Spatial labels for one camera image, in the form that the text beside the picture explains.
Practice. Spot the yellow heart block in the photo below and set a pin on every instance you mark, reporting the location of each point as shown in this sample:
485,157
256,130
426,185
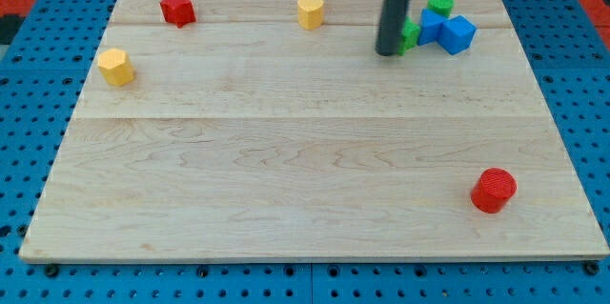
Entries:
310,14

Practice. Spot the green star block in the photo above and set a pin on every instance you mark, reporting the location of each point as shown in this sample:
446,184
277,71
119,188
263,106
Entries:
409,36

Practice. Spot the red star block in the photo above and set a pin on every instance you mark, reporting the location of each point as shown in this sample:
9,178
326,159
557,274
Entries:
178,12

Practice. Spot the light wooden board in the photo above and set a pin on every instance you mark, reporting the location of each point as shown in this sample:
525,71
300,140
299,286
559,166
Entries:
244,138

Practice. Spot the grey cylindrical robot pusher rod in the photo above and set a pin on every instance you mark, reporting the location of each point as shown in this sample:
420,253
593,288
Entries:
391,21

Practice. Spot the blue triangle block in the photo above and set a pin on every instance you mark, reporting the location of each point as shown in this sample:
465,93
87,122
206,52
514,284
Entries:
430,26

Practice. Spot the blue cube block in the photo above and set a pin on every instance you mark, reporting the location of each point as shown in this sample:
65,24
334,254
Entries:
456,34

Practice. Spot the green cylinder block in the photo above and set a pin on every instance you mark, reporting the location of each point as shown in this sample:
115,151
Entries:
441,7

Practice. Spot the red cylinder block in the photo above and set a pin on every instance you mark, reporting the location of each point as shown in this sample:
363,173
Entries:
495,187

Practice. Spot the yellow hexagon block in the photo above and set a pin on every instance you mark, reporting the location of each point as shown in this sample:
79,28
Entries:
116,67

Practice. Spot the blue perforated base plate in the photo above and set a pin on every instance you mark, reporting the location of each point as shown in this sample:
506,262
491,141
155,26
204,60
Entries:
42,74

